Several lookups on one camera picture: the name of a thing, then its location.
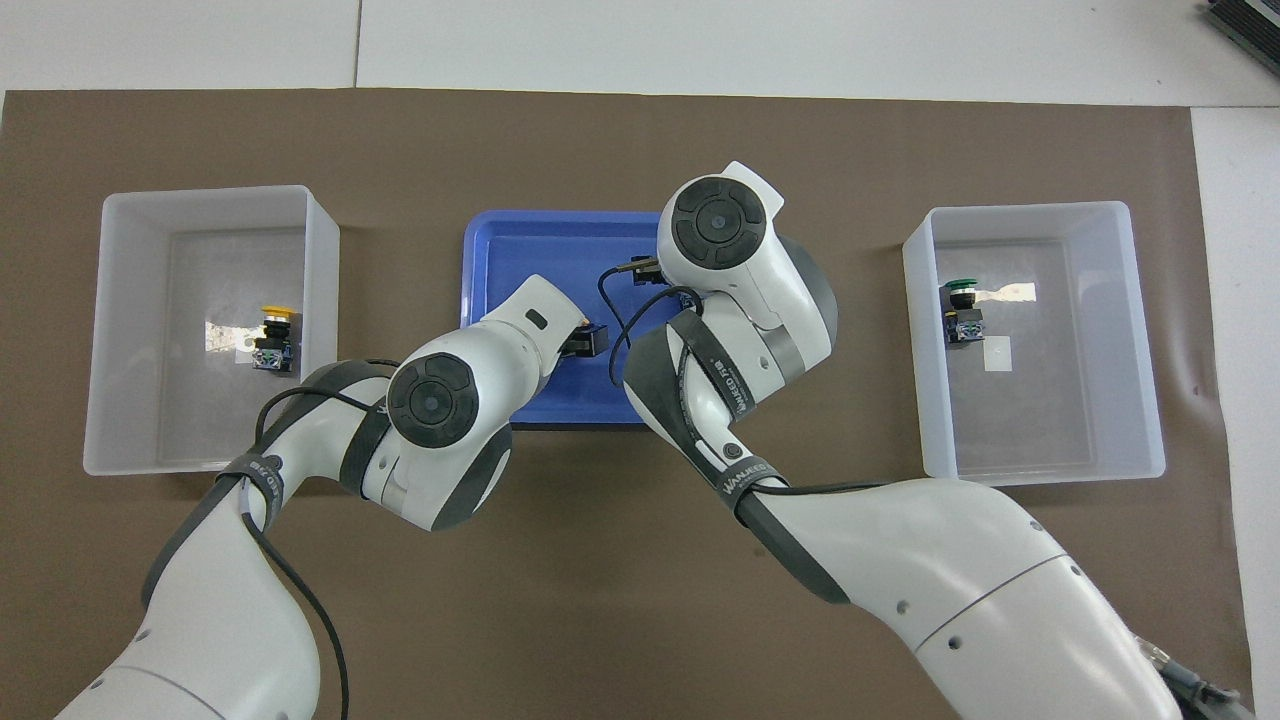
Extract translucent white plastic box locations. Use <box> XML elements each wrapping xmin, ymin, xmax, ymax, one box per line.
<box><xmin>902</xmin><ymin>200</ymin><xmax>1168</xmax><ymax>488</ymax></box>
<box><xmin>82</xmin><ymin>184</ymin><xmax>342</xmax><ymax>478</ymax></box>

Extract dark grey ribbed device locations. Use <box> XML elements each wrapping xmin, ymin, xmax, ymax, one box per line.
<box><xmin>1203</xmin><ymin>0</ymin><xmax>1280</xmax><ymax>76</ymax></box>

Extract grey base connector cable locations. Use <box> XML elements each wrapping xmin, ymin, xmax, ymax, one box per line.
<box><xmin>1140</xmin><ymin>640</ymin><xmax>1256</xmax><ymax>720</ymax></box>

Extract green push button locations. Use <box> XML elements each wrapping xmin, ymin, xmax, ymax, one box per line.
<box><xmin>940</xmin><ymin>277</ymin><xmax>987</xmax><ymax>346</ymax></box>

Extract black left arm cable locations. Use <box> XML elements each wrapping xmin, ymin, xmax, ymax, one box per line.
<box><xmin>240</xmin><ymin>360</ymin><xmax>401</xmax><ymax>720</ymax></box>

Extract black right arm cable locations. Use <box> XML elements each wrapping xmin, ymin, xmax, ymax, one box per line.
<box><xmin>597</xmin><ymin>258</ymin><xmax>886</xmax><ymax>496</ymax></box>

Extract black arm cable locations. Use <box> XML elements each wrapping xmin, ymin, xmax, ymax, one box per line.
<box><xmin>240</xmin><ymin>360</ymin><xmax>401</xmax><ymax>720</ymax></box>
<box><xmin>597</xmin><ymin>258</ymin><xmax>886</xmax><ymax>496</ymax></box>

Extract brown table mat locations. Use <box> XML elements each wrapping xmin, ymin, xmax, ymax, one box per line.
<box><xmin>0</xmin><ymin>88</ymin><xmax>1256</xmax><ymax>720</ymax></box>

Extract blue plastic tray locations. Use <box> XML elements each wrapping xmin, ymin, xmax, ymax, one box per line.
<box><xmin>460</xmin><ymin>209</ymin><xmax>666</xmax><ymax>429</ymax></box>

